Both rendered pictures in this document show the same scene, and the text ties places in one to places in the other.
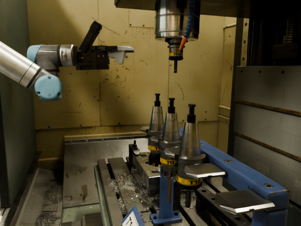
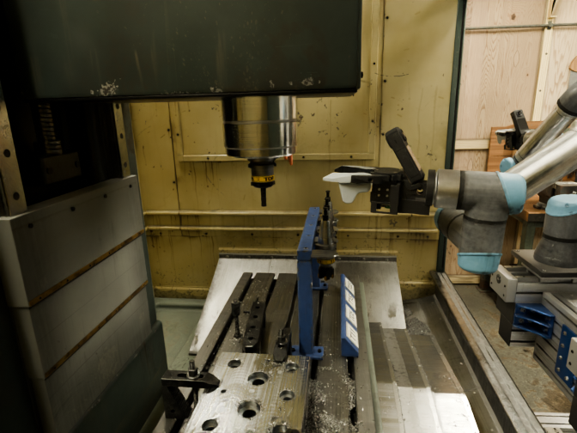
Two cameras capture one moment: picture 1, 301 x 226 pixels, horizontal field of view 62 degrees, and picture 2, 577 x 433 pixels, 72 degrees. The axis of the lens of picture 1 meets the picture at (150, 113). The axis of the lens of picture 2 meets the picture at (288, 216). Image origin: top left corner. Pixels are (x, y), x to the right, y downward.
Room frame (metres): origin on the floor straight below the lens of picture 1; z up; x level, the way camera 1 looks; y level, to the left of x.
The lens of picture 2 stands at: (1.71, 0.32, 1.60)
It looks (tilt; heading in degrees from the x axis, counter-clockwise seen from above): 16 degrees down; 204
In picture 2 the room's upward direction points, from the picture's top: 2 degrees counter-clockwise
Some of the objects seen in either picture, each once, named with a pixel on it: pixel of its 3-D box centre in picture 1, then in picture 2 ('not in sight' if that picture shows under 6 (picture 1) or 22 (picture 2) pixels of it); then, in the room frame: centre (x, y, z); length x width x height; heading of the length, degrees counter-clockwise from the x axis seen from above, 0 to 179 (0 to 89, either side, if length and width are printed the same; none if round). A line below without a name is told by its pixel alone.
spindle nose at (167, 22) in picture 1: (177, 22); (260, 125); (0.93, -0.09, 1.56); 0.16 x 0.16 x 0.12
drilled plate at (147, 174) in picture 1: (164, 166); (254, 402); (1.06, -0.07, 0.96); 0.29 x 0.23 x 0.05; 16
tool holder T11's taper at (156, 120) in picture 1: (156, 117); (325, 231); (0.70, -0.02, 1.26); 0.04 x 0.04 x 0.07
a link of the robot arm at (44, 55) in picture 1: (46, 57); (488, 193); (0.89, 0.37, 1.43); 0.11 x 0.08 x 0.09; 95
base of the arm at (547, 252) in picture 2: not in sight; (560, 246); (0.10, 0.66, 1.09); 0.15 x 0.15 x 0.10
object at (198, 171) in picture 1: (202, 171); not in sight; (0.43, -0.10, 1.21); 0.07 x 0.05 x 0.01; 106
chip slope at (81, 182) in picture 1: (134, 167); not in sight; (1.56, 0.10, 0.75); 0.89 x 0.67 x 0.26; 106
